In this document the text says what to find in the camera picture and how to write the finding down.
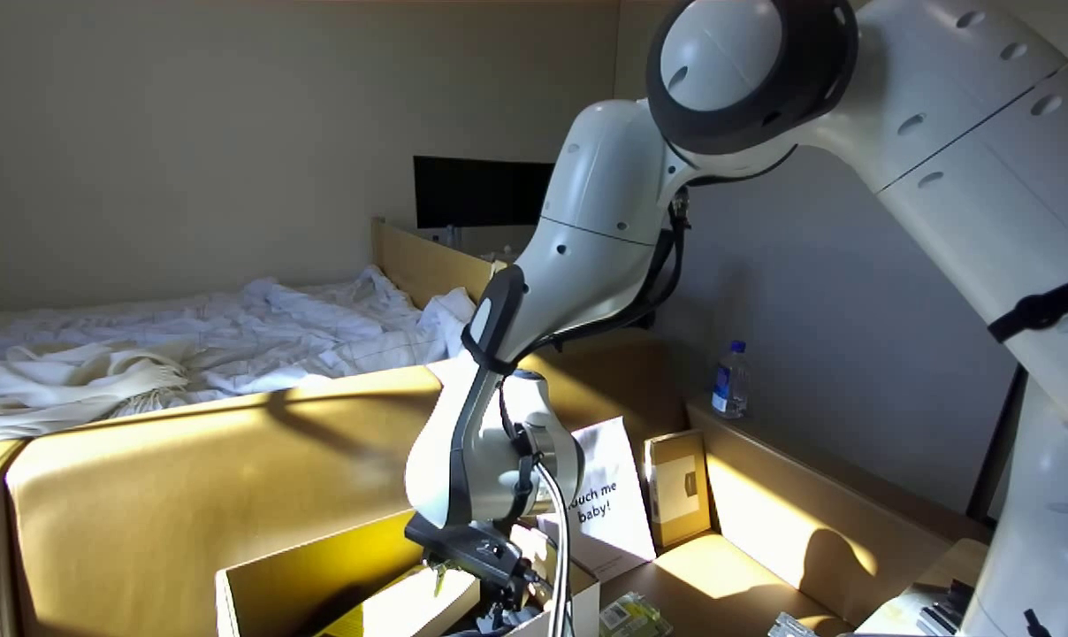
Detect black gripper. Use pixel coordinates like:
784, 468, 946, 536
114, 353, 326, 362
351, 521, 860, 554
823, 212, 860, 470
404, 507, 547, 609

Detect open cardboard box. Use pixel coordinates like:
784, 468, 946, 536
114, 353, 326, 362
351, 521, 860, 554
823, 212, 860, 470
439, 333, 694, 523
211, 507, 604, 637

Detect small labelled cardboard box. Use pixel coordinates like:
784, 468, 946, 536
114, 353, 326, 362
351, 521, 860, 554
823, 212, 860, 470
642, 428, 718, 552

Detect printed paper sign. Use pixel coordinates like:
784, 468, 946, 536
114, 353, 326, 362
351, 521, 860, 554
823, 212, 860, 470
563, 412, 657, 563

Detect blue label water bottle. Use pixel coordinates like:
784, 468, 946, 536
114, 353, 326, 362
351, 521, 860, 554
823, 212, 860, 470
708, 339, 755, 424

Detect white crumpled bedding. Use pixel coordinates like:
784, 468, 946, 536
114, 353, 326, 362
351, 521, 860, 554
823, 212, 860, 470
0, 264, 477, 445

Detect black computer monitor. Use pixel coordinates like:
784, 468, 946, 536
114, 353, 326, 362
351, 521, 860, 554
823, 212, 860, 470
411, 152, 559, 232

